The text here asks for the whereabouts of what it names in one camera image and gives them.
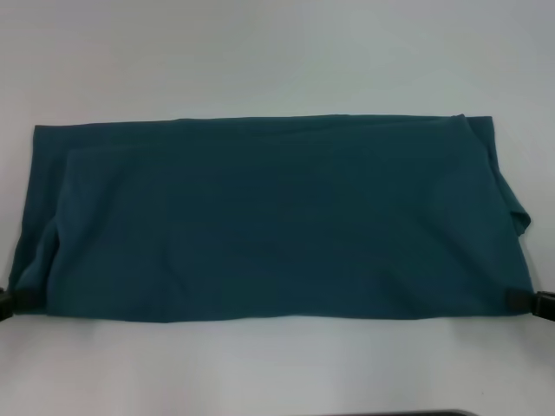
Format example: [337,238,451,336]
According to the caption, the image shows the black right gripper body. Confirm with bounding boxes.
[538,290,555,322]

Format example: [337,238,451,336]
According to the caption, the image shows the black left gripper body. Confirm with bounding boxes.
[0,285,14,322]

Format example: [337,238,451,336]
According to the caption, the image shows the teal T-shirt with beige print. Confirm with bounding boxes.
[7,113,537,325]

